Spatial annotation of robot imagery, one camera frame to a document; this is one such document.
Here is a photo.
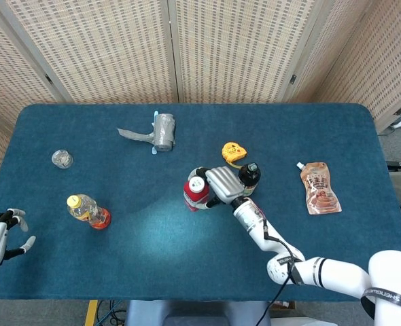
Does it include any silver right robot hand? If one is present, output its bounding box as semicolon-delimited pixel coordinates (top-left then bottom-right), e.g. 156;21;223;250
188;166;247;210

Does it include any red NFC juice bottle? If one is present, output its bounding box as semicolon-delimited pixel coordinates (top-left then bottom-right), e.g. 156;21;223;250
183;175;211;212

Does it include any orange tea bottle yellow cap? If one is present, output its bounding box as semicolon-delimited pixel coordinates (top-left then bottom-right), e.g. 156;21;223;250
67;194;112;230

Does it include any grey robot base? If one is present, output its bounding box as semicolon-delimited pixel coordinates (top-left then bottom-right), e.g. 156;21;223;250
124;300;273;326

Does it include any dark tea bottle black cap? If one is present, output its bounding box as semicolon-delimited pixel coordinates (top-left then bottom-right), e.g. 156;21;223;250
237;162;262;197

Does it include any yellow tape measure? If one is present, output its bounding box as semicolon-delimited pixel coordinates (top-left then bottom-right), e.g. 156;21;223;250
222;142;247;170

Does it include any blue table cloth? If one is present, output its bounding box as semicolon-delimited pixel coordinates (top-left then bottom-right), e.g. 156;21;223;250
0;103;401;303

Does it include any brown spout pouch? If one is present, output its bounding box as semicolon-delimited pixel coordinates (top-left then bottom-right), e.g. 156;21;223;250
296;161;343;215

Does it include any small clear jar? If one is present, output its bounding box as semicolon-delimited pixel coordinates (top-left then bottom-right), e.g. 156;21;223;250
51;149;74;170

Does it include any woven folding screen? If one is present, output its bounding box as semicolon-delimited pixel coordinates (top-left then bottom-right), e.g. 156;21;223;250
0;0;401;211

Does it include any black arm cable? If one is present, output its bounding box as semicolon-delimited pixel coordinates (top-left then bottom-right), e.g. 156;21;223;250
254;217;305;326

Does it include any grey duct tape roll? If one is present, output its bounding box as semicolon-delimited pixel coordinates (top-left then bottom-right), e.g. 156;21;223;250
117;110;177;156

